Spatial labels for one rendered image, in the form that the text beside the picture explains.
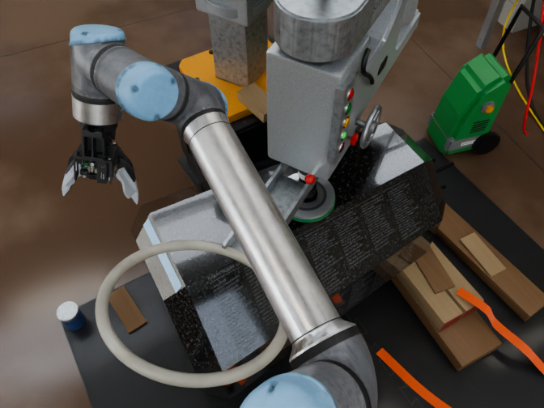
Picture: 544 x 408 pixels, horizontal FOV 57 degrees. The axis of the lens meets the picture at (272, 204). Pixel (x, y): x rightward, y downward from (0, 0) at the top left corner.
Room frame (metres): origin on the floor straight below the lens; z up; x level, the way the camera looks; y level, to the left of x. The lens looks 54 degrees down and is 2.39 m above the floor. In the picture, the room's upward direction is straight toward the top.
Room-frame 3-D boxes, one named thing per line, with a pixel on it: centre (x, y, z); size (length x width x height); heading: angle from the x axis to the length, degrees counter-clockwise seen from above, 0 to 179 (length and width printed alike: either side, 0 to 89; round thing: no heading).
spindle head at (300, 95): (1.19, -0.17, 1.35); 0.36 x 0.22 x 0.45; 151
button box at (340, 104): (1.01, -0.19, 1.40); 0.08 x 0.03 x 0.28; 151
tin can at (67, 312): (1.01, 0.99, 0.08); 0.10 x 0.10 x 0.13
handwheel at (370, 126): (1.17, -0.29, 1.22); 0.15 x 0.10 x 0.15; 151
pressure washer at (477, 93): (2.25, -1.20, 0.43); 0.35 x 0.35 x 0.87; 15
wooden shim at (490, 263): (1.34, -1.11, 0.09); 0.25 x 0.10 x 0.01; 26
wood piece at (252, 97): (1.73, 0.06, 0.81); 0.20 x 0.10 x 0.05; 38
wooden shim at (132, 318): (1.07, 0.74, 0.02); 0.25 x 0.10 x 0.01; 37
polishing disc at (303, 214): (1.12, -0.13, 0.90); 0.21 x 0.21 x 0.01
